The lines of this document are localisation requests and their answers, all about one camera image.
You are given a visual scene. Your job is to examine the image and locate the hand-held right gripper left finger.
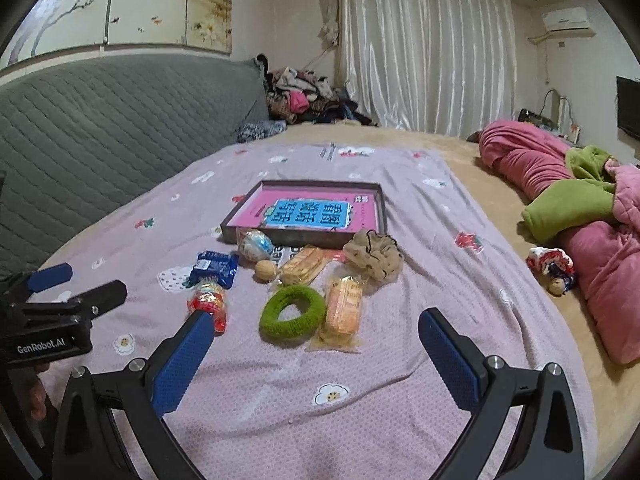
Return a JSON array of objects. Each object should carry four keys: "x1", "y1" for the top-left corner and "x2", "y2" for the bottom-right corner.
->
[{"x1": 52, "y1": 309, "x2": 216, "y2": 480}]

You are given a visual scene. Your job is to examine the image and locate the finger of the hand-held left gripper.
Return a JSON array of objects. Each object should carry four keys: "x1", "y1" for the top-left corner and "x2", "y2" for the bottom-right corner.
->
[
  {"x1": 0, "y1": 262, "x2": 74, "y2": 306},
  {"x1": 22, "y1": 280, "x2": 128, "y2": 322}
]

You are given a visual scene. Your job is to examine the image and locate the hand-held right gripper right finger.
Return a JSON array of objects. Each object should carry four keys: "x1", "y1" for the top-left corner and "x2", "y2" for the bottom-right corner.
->
[{"x1": 417, "y1": 307, "x2": 587, "y2": 480}]

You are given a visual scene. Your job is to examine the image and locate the clear toy egg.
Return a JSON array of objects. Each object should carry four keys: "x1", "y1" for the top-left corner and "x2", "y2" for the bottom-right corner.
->
[
  {"x1": 186, "y1": 281, "x2": 228, "y2": 336},
  {"x1": 236, "y1": 228, "x2": 276, "y2": 263}
]

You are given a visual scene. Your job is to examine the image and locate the green hair scrunchie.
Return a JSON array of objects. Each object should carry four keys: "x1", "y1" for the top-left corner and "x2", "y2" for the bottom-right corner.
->
[{"x1": 258, "y1": 285, "x2": 328, "y2": 338}]

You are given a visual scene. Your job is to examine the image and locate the blue snack packet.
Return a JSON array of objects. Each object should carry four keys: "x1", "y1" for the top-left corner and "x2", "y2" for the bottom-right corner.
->
[{"x1": 189, "y1": 251, "x2": 240, "y2": 289}]

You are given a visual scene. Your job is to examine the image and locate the clear biscuit packet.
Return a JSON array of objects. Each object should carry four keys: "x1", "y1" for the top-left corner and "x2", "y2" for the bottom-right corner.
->
[
  {"x1": 272, "y1": 246, "x2": 336, "y2": 288},
  {"x1": 307, "y1": 272, "x2": 368, "y2": 353}
]

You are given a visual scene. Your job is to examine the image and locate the beige cloth pouch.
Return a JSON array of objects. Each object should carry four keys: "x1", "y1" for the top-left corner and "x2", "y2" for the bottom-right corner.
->
[{"x1": 342, "y1": 229, "x2": 405, "y2": 281}]

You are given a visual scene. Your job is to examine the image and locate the shallow grey cardboard box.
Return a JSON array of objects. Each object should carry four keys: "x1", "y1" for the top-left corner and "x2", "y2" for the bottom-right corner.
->
[{"x1": 221, "y1": 180, "x2": 388, "y2": 251}]

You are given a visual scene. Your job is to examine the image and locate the person's left hand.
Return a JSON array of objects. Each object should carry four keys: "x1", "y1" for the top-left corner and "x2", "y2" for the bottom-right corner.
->
[{"x1": 25, "y1": 362, "x2": 53, "y2": 423}]

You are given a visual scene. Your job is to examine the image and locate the pink printed blanket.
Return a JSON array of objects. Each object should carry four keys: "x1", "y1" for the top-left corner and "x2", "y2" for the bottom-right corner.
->
[{"x1": 30, "y1": 142, "x2": 598, "y2": 480}]

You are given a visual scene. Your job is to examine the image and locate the floral scrunchie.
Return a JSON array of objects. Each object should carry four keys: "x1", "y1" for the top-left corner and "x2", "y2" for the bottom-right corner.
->
[{"x1": 526, "y1": 246, "x2": 576, "y2": 295}]

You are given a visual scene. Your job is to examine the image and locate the grey quilted headboard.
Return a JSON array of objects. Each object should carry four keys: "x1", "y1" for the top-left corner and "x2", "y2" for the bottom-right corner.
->
[{"x1": 0, "y1": 55, "x2": 271, "y2": 281}]

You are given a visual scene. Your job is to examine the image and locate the tan bed sheet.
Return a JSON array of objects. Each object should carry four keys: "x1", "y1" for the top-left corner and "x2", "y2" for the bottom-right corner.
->
[{"x1": 270, "y1": 122, "x2": 640, "y2": 480}]

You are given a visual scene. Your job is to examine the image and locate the green fleece blanket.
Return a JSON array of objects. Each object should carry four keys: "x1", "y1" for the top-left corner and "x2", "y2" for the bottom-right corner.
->
[{"x1": 521, "y1": 145, "x2": 623, "y2": 243}]

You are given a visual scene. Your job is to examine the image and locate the pink and blue book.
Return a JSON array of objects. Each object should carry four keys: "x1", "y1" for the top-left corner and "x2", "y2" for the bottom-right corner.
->
[{"x1": 234, "y1": 185, "x2": 381, "y2": 235}]

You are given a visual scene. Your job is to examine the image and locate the pink quilt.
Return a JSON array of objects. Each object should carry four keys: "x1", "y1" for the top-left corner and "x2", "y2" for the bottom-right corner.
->
[{"x1": 477, "y1": 120, "x2": 640, "y2": 366}]

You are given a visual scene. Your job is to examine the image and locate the blue floral cloth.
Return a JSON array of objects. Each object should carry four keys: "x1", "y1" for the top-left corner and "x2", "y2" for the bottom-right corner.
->
[{"x1": 236, "y1": 121, "x2": 288, "y2": 143}]

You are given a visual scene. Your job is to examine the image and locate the grey desk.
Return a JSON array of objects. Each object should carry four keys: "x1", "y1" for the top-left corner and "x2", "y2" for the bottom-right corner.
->
[{"x1": 517, "y1": 108, "x2": 581, "y2": 143}]

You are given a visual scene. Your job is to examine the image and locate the pile of clothes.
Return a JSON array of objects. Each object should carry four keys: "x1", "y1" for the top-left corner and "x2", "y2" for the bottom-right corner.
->
[{"x1": 255, "y1": 54, "x2": 378, "y2": 128}]

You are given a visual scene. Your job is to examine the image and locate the black television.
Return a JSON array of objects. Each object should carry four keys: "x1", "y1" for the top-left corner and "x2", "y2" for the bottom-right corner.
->
[{"x1": 616, "y1": 76, "x2": 640, "y2": 141}]

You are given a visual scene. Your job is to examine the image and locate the white curtain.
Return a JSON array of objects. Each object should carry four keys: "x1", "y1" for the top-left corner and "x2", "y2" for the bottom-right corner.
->
[{"x1": 320, "y1": 0, "x2": 516, "y2": 136}]

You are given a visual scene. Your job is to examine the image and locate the white air conditioner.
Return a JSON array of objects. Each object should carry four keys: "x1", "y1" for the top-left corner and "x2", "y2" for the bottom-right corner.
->
[{"x1": 542, "y1": 7, "x2": 597, "y2": 37}]

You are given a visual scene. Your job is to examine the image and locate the floral wall mural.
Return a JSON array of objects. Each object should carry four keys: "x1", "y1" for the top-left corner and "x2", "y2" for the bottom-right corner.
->
[{"x1": 0, "y1": 0, "x2": 233, "y2": 68}]

